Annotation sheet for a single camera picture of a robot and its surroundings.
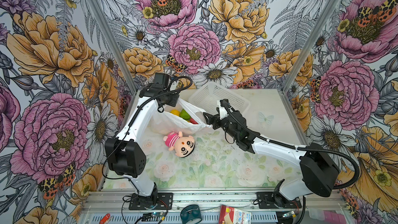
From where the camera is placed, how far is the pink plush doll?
849 mm

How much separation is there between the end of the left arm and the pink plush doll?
22 centimetres

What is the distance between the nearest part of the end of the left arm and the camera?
0.59 metres
